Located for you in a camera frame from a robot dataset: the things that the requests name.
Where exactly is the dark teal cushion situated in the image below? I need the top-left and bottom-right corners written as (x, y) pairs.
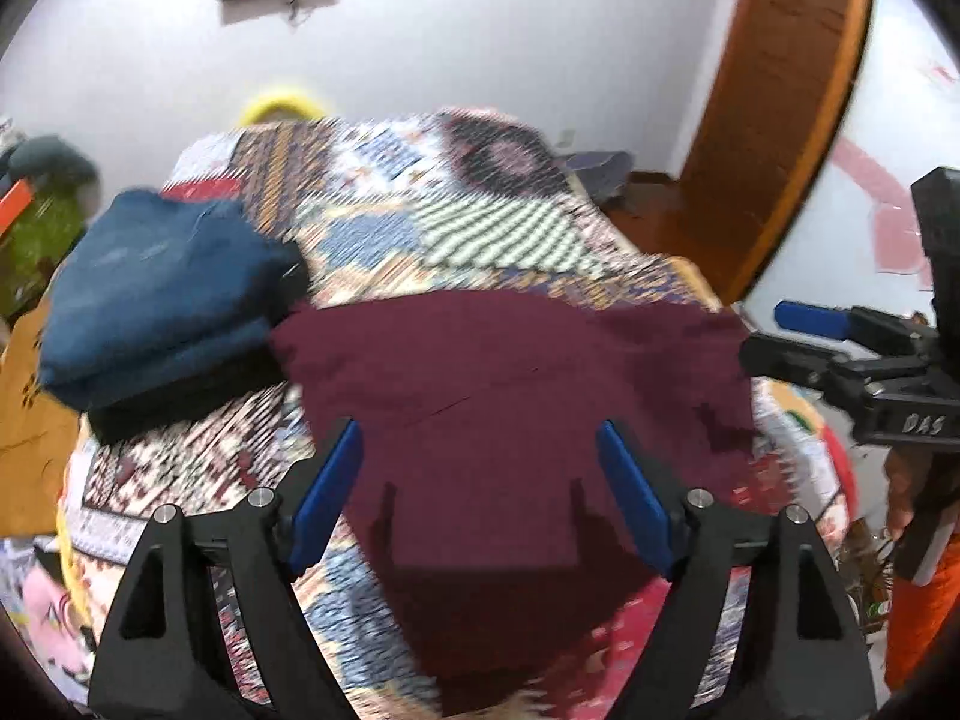
top-left (7, 135), bottom-right (98, 185)

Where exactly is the folded blue sweater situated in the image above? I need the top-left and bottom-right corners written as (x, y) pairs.
top-left (37, 188), bottom-right (309, 413)

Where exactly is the green fuzzy cloth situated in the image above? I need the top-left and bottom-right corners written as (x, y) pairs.
top-left (2, 184), bottom-right (85, 323)

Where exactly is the yellow round object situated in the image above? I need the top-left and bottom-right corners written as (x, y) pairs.
top-left (238, 85), bottom-right (331, 127)

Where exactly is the white wall socket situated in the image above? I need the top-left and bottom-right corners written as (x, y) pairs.
top-left (556, 128), bottom-right (576, 149)

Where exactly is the orange box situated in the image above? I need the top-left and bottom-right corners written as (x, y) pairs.
top-left (0, 179), bottom-right (32, 236)

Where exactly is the maroon button shirt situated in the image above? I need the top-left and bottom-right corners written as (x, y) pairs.
top-left (272, 289), bottom-right (754, 713)

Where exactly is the patchwork patterned quilt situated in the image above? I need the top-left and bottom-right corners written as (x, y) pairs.
top-left (57, 109), bottom-right (856, 718)

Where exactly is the brown cardboard box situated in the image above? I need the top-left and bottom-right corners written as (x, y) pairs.
top-left (0, 298), bottom-right (82, 538)

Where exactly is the dark blue backpack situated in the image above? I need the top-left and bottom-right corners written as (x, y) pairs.
top-left (563, 151), bottom-right (635, 205)

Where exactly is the brown wooden door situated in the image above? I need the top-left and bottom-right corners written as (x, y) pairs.
top-left (602, 0), bottom-right (875, 309)

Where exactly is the folded black garment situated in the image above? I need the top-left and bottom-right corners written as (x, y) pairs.
top-left (41, 236), bottom-right (309, 444)

